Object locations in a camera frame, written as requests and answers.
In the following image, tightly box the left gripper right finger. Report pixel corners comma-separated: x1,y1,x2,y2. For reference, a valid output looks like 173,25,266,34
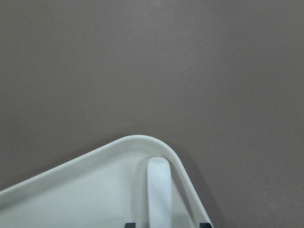
199,222,211,228

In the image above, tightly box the white ceramic spoon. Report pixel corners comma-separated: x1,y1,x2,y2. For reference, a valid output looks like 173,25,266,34
147,157,172,228

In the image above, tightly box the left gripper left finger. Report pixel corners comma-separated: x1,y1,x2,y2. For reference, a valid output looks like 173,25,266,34
125,222,136,228

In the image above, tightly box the cream rabbit tray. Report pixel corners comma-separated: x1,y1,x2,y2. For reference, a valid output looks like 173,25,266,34
0,135,213,228

